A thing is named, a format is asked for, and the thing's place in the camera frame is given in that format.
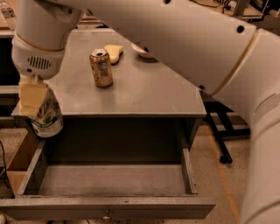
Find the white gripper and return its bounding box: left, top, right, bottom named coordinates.
left=11, top=34, right=65, bottom=117

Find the green white 7up can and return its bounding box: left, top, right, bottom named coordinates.
left=31, top=88, right=64, bottom=137

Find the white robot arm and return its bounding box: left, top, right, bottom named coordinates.
left=12, top=0, right=280, bottom=224

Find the gold brown soda can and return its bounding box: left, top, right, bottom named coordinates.
left=89, top=48, right=113, bottom=88

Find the open grey top drawer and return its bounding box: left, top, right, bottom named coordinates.
left=0, top=119, right=217, bottom=221

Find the clear plastic water bottle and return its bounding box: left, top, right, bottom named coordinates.
left=0, top=0, right=17, bottom=31

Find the yellow sponge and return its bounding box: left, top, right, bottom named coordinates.
left=104, top=45, right=123, bottom=65

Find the white paper bowl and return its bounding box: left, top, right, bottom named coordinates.
left=131, top=44, right=152, bottom=59

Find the black table leg frame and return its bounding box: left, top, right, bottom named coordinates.
left=200, top=92, right=250, bottom=164

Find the black cable on bench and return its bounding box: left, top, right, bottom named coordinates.
left=189, top=0, right=235, bottom=12

